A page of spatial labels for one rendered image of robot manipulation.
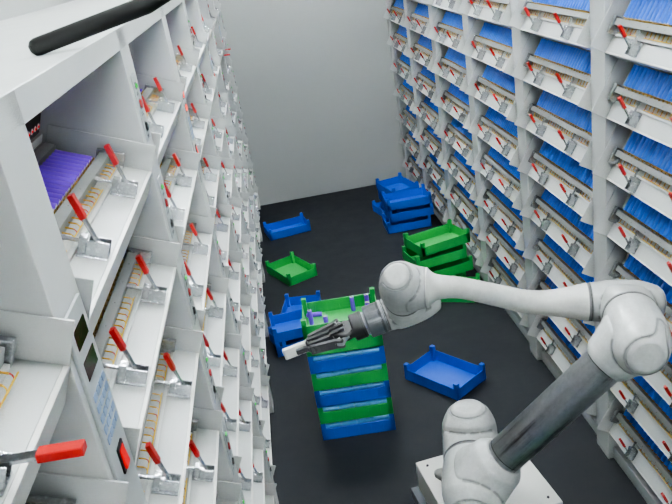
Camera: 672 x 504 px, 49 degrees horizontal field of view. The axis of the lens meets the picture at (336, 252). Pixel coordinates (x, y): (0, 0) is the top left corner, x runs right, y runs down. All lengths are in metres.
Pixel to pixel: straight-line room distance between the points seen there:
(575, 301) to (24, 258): 1.49
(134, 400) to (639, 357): 1.15
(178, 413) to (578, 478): 1.79
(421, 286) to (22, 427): 1.27
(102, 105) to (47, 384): 0.75
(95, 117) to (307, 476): 1.89
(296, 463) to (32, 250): 2.38
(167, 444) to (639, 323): 1.07
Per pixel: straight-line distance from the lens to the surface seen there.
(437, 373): 3.40
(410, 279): 1.77
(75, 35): 1.10
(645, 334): 1.79
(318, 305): 3.00
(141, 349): 1.18
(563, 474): 2.86
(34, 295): 0.75
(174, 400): 1.40
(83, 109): 1.41
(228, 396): 2.12
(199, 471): 1.54
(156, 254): 1.47
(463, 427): 2.16
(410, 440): 3.04
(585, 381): 1.89
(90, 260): 1.01
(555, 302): 1.97
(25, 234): 0.73
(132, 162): 1.42
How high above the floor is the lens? 1.86
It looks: 23 degrees down
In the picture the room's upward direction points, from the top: 9 degrees counter-clockwise
